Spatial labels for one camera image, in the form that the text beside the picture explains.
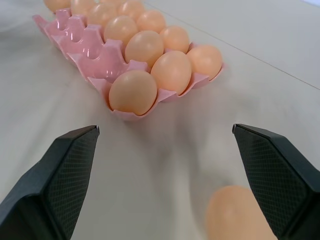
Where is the pink plastic egg tray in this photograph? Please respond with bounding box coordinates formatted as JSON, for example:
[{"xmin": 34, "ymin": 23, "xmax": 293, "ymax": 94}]
[{"xmin": 32, "ymin": 8, "xmax": 226, "ymax": 122}]

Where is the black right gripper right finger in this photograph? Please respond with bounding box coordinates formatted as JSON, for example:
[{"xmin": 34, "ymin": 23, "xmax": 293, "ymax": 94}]
[{"xmin": 231, "ymin": 123, "xmax": 320, "ymax": 240}]

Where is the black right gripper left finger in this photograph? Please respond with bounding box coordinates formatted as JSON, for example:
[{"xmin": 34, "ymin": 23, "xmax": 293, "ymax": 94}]
[{"xmin": 0, "ymin": 125, "xmax": 101, "ymax": 240}]

